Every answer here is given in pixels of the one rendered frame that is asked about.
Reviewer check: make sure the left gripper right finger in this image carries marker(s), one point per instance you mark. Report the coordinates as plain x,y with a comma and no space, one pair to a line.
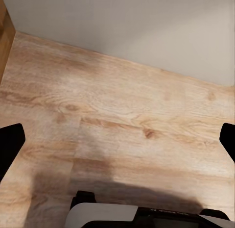
227,138

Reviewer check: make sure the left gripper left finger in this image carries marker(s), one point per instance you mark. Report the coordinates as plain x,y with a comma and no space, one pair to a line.
12,139

